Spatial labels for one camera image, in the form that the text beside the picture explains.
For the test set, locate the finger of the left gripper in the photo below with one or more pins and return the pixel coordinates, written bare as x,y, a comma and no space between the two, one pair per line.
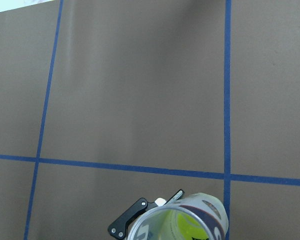
119,228

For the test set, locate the tennis ball with Roland Garros print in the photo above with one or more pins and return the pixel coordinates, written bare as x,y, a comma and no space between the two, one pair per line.
190,228

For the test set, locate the Wilson tennis ball can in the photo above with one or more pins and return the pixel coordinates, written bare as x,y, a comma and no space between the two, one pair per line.
199,216

